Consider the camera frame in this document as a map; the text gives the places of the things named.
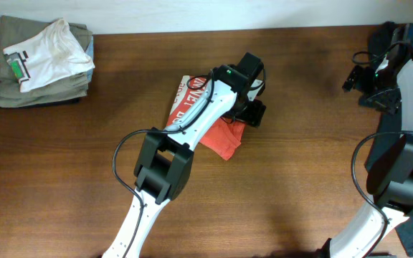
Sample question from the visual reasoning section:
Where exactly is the orange t-shirt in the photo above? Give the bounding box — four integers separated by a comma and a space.
166, 75, 245, 161

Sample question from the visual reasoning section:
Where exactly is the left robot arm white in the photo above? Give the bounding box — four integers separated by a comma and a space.
102, 53, 266, 258

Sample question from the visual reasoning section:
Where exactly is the dark grey clothes pile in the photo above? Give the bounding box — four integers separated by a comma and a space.
357, 21, 413, 257

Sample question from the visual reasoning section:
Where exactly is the light blue folded garment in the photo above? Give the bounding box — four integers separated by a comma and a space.
85, 37, 94, 82

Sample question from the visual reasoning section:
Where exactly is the white folded t-shirt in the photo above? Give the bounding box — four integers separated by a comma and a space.
3, 19, 95, 93

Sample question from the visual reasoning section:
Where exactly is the olive folded garment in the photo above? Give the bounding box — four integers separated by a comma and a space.
0, 16, 95, 108

